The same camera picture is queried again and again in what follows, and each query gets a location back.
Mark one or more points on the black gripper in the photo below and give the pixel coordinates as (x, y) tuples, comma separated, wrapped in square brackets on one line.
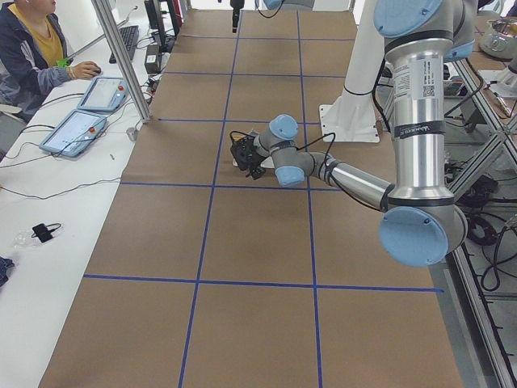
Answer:
[(235, 9), (253, 162)]

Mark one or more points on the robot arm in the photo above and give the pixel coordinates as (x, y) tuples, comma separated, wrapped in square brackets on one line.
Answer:
[(421, 222)]

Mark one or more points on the white rack base with stand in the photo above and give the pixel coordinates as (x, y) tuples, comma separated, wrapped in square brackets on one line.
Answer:
[(264, 163)]

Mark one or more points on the black power adapter box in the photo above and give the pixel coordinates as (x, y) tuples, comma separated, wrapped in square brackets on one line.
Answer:
[(153, 59)]

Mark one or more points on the black keyboard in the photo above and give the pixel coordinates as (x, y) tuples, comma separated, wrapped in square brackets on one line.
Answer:
[(130, 37)]

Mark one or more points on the small metal cylinder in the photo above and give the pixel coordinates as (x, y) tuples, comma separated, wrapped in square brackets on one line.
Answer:
[(132, 133)]

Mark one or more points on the far blue teach pendant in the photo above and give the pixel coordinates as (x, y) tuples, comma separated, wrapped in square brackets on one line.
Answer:
[(104, 94)]

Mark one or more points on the blue teach pendant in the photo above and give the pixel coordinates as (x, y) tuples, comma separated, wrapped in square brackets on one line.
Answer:
[(104, 94), (74, 134)]

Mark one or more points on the near blue teach pendant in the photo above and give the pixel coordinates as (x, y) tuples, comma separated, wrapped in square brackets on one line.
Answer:
[(74, 134)]

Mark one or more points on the seated person in jacket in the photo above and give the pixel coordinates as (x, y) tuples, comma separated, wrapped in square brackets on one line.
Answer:
[(32, 44)]

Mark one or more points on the clear plastic bag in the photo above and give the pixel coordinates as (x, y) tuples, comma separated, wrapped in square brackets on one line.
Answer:
[(26, 239)]

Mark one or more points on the dark blue cloth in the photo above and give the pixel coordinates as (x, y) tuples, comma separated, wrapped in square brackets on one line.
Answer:
[(5, 266)]

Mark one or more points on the metal cooking pot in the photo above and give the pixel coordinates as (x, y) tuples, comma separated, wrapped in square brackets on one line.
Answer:
[(499, 40)]

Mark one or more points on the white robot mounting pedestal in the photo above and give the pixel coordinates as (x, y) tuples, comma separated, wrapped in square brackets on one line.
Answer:
[(352, 116)]

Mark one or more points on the aluminium frame post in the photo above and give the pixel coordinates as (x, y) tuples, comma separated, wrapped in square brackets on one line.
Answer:
[(116, 44)]

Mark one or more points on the small black device with cable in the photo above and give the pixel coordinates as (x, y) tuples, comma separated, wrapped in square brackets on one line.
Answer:
[(44, 232)]

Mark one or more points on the aluminium side frame rail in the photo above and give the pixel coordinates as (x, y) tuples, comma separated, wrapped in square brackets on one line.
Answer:
[(477, 300)]

